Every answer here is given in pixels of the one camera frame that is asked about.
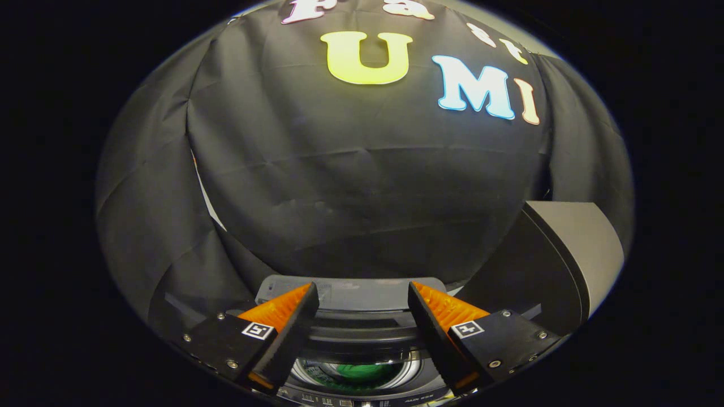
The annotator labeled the black backdrop cloth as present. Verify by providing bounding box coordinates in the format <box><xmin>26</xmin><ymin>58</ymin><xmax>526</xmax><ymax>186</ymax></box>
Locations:
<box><xmin>95</xmin><ymin>0</ymin><xmax>635</xmax><ymax>340</ymax></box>

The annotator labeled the green polo shirt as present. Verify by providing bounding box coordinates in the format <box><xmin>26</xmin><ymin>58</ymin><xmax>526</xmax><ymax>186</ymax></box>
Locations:
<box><xmin>334</xmin><ymin>363</ymin><xmax>392</xmax><ymax>381</ymax></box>

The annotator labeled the grey cabinet with dark top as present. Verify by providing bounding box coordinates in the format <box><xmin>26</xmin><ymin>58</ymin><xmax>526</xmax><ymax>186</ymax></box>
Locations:
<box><xmin>455</xmin><ymin>201</ymin><xmax>626</xmax><ymax>338</ymax></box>

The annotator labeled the dark washing machine lid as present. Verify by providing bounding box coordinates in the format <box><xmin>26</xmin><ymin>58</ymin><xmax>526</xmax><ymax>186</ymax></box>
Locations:
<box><xmin>283</xmin><ymin>310</ymin><xmax>447</xmax><ymax>396</ymax></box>

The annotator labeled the dark grey washing machine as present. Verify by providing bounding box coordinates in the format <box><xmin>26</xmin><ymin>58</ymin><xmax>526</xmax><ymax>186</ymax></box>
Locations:
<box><xmin>255</xmin><ymin>275</ymin><xmax>470</xmax><ymax>407</ymax></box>

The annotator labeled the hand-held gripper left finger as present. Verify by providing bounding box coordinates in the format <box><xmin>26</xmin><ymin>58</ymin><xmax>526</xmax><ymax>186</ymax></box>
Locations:
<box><xmin>181</xmin><ymin>282</ymin><xmax>320</xmax><ymax>395</ymax></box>

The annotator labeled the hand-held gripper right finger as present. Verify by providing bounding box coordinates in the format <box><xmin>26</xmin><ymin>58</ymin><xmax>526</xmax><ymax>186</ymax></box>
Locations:
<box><xmin>407</xmin><ymin>281</ymin><xmax>563</xmax><ymax>396</ymax></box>

